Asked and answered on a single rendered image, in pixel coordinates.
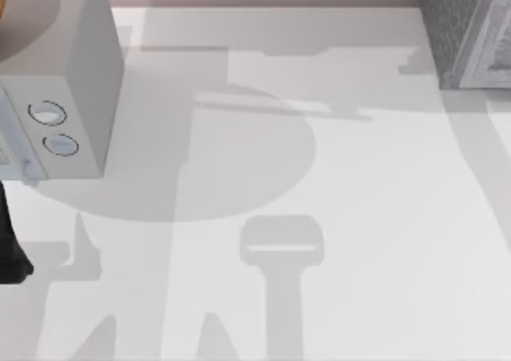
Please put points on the grey cabinet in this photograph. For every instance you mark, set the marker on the grey cabinet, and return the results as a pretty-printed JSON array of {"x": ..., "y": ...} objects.
[{"x": 455, "y": 29}]

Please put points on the pale microwave oven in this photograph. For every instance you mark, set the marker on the pale microwave oven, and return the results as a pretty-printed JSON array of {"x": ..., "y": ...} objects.
[{"x": 89, "y": 77}]

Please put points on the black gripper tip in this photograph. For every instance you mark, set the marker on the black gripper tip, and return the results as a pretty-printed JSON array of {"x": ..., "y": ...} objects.
[{"x": 10, "y": 249}]

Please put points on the small microwave knob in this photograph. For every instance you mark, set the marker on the small microwave knob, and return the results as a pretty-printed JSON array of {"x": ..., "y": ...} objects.
[{"x": 60, "y": 145}]

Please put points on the large microwave knob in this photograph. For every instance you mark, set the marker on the large microwave knob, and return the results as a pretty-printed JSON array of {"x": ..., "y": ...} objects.
[{"x": 47, "y": 113}]

